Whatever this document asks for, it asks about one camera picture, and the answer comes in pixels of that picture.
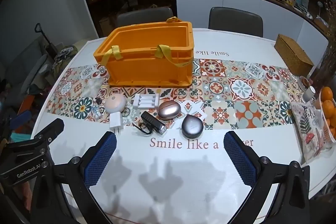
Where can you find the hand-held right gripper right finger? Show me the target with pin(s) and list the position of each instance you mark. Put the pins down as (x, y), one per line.
(240, 158)

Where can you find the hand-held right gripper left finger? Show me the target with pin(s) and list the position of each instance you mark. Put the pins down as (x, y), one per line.
(101, 158)

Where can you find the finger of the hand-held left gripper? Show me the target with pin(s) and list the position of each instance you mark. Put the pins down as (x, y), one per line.
(51, 129)
(19, 117)

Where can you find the white battery charger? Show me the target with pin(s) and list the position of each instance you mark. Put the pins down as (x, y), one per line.
(145, 102)

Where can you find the white plug adapter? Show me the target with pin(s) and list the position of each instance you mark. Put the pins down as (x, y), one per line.
(115, 121)

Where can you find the grey sofa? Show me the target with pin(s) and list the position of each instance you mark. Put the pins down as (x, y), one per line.
(29, 66)

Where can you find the round pink deer night light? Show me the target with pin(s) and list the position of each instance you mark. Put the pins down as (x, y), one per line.
(115, 104)

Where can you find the dark grey pebble case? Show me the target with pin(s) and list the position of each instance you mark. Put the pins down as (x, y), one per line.
(191, 126)

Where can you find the black bike light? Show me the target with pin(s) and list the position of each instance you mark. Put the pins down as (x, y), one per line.
(152, 123)

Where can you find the tile-patterned tablecloth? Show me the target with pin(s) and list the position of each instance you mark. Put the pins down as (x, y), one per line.
(236, 87)

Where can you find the leaf-print cloth pouch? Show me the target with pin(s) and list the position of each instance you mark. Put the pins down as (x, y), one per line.
(308, 129)

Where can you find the patterned cloth bag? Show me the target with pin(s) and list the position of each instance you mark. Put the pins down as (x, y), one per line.
(63, 56)

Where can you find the black hand trolley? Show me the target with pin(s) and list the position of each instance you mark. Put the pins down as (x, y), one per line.
(46, 37)

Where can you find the rose gold pebble case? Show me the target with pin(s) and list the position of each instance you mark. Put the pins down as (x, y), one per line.
(169, 109)

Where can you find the white cup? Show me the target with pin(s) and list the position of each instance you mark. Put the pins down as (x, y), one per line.
(309, 94)

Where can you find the small bowl of nuts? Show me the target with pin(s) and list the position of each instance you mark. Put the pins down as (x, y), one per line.
(303, 83)

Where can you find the orange fruit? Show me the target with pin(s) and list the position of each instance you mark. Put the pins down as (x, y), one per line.
(326, 94)
(329, 108)

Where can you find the woven storage box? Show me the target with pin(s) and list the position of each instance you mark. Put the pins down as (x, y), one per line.
(292, 54)

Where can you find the grey chair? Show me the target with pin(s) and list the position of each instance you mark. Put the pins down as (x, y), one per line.
(236, 20)
(144, 16)

